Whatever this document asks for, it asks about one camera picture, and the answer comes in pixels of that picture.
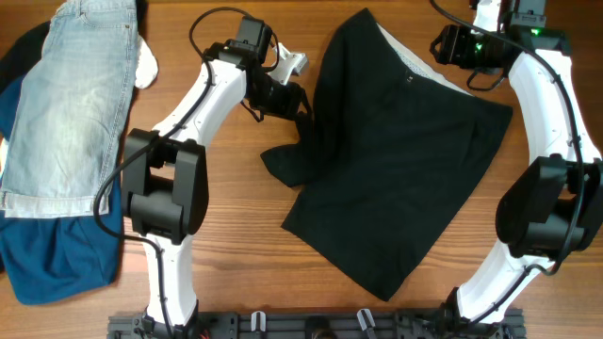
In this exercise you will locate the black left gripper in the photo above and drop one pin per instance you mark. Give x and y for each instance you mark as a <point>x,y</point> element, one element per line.
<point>289,103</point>

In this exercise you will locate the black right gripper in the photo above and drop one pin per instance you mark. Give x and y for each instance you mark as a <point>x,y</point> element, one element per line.
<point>443,45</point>

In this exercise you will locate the black shorts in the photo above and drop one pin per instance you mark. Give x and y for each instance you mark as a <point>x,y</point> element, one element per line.
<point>387,160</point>

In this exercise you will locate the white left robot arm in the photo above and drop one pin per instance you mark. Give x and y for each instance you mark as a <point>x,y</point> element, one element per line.
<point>164,174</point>

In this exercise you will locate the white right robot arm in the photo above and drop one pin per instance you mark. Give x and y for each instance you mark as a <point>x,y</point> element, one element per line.
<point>555,207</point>

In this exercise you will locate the white cloth item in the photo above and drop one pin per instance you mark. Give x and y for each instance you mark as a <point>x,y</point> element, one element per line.
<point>147,66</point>

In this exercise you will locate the light blue denim shorts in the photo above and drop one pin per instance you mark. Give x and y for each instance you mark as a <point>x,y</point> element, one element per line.
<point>72,110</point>

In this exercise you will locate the black garment under pile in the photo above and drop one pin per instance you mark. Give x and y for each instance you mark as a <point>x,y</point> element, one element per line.
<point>23,55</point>

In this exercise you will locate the dark blue garment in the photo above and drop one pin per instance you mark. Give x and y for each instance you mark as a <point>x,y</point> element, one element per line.
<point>51,259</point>

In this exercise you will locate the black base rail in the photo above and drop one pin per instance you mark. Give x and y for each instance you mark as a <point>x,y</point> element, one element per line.
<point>419,323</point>

